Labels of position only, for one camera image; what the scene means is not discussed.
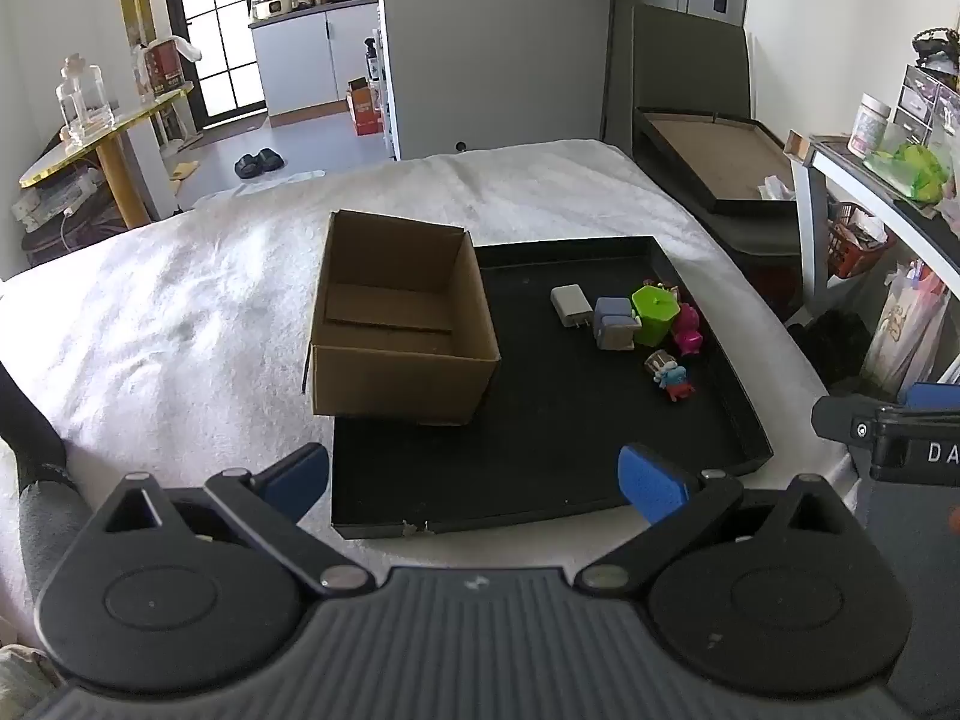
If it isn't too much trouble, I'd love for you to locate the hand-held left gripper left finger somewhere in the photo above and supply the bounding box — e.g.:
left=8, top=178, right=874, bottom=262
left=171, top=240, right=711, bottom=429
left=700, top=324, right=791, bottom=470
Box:
left=101, top=441, right=377, bottom=597

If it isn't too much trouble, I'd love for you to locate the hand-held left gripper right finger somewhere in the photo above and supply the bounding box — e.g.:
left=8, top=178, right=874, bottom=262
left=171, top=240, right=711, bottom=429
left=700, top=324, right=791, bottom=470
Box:
left=574, top=442, right=863, bottom=595

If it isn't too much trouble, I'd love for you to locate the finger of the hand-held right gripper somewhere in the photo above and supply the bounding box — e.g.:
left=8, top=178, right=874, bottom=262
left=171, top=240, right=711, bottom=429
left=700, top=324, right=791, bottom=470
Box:
left=904, top=381, right=960, bottom=412
left=811, top=392, right=901, bottom=460

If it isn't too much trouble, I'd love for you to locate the black shallow tray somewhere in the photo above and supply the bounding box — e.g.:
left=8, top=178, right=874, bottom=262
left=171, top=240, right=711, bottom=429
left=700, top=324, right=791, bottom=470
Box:
left=330, top=236, right=775, bottom=539

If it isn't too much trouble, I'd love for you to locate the small colourful figure toy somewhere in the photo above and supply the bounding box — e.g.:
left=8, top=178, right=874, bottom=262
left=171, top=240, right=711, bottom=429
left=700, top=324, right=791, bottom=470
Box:
left=643, top=349, right=697, bottom=402

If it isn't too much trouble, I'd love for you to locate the brown cardboard box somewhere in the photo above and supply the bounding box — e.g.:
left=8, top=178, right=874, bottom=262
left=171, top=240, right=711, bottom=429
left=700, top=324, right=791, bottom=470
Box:
left=302, top=210, right=502, bottom=427

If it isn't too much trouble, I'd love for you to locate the pink toy figure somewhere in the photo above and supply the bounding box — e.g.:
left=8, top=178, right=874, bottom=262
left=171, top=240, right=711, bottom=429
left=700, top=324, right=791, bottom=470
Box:
left=670, top=302, right=706, bottom=358

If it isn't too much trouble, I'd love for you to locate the green hexagonal cup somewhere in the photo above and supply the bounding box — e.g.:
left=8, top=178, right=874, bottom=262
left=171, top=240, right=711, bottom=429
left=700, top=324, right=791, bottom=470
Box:
left=631, top=283, right=682, bottom=347

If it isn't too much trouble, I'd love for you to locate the printed white shopping bag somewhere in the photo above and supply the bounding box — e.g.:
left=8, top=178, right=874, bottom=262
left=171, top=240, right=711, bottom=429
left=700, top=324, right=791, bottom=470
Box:
left=859, top=259, right=953, bottom=398

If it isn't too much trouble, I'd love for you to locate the red basket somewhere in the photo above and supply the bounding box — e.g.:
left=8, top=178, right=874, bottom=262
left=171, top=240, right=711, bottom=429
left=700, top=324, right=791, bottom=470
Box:
left=827, top=201, right=897, bottom=280

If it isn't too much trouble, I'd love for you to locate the white charger plug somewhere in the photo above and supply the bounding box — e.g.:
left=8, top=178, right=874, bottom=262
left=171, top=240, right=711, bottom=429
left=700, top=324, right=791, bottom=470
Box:
left=550, top=283, right=593, bottom=329

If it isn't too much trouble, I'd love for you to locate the white desk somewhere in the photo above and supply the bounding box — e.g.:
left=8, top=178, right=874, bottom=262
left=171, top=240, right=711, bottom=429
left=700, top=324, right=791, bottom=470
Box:
left=784, top=131, right=960, bottom=301

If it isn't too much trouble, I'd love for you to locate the green plastic bag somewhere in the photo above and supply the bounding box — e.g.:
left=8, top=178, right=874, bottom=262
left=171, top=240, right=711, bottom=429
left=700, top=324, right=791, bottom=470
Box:
left=862, top=141, right=952, bottom=203

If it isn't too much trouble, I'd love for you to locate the white jar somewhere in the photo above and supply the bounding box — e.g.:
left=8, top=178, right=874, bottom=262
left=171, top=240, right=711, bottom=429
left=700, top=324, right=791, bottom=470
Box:
left=847, top=94, right=892, bottom=158

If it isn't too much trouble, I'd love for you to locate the clear drawer organizer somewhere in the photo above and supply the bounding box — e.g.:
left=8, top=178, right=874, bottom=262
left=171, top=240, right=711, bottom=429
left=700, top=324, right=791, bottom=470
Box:
left=896, top=64, right=960, bottom=143

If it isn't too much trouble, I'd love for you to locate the large black cardboard-lined tray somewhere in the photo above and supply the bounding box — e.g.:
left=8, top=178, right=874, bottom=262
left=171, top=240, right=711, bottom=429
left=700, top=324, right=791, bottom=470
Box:
left=634, top=106, right=807, bottom=215

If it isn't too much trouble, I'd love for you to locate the dark stool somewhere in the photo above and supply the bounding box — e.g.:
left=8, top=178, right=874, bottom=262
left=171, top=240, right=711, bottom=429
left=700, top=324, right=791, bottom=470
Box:
left=22, top=217, right=121, bottom=263

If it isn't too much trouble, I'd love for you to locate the dark woven basket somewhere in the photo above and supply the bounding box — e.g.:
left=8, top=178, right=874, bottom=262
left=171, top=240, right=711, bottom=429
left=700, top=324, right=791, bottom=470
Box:
left=911, top=26, right=960, bottom=76

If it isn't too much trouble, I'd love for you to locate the orange cardboard box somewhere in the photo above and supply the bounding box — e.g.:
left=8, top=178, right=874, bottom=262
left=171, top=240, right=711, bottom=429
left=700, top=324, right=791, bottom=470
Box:
left=345, top=76, right=385, bottom=136

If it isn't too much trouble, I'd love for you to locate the gold edged round table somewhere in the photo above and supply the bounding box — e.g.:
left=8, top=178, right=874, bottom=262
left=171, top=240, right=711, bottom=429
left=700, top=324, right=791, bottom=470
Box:
left=19, top=86, right=194, bottom=230

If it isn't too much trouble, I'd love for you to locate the white kitchen cabinet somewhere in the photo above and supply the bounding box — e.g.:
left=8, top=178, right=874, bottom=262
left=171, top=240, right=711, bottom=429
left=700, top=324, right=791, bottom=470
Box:
left=250, top=0, right=380, bottom=119

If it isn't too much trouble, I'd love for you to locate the red box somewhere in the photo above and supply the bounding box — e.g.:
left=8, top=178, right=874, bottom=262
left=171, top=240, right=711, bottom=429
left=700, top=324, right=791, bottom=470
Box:
left=142, top=41, right=187, bottom=98

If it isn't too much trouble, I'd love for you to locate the clear glass bottle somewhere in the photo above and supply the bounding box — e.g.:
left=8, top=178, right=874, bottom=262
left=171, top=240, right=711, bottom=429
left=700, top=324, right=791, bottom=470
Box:
left=56, top=54, right=115, bottom=143

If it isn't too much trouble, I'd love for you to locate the white plastic bag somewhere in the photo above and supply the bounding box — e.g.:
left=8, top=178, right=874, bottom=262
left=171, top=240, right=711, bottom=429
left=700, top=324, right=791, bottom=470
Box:
left=131, top=36, right=203, bottom=65

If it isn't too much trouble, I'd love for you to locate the black framed glass door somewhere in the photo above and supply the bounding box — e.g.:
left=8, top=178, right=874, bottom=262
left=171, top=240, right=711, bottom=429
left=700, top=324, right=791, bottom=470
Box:
left=161, top=0, right=267, bottom=128

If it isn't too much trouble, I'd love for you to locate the dark grey bed frame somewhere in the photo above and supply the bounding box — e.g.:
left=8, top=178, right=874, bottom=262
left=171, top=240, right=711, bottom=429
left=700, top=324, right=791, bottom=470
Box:
left=628, top=4, right=811, bottom=320

